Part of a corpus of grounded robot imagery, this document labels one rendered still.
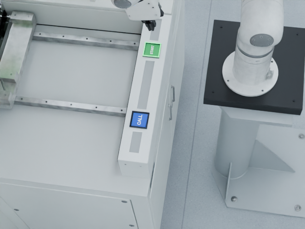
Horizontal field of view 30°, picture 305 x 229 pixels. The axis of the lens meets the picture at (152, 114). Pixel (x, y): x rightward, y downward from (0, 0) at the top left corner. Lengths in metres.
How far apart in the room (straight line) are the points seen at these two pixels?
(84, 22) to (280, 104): 0.76
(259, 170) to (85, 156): 1.09
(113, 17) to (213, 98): 0.47
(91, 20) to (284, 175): 1.21
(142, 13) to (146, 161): 0.44
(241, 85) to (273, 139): 0.91
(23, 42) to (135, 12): 0.55
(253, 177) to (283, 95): 0.85
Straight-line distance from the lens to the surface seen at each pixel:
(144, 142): 1.76
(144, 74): 1.87
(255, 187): 2.72
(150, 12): 1.69
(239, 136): 2.28
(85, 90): 2.02
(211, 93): 1.94
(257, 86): 1.95
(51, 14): 2.13
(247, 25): 1.61
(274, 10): 1.62
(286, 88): 1.97
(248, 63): 1.83
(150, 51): 1.90
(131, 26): 2.08
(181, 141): 2.80
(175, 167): 2.75
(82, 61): 2.08
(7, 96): 1.97
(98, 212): 2.12
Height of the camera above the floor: 2.57
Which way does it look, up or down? 64 degrees down
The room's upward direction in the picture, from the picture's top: 6 degrees counter-clockwise
